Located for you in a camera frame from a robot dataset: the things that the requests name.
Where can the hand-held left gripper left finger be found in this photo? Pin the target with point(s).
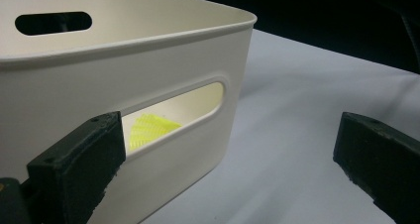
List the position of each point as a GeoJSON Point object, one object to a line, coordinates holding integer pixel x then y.
{"type": "Point", "coordinates": [76, 171]}

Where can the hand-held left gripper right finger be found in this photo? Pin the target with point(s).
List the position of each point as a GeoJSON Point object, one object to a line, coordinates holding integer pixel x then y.
{"type": "Point", "coordinates": [383, 158]}

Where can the white plastic storage bin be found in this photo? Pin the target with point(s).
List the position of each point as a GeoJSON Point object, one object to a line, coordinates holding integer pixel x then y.
{"type": "Point", "coordinates": [66, 85]}

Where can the yellow shuttlecock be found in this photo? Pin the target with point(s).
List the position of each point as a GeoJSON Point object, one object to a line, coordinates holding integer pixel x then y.
{"type": "Point", "coordinates": [148, 131]}

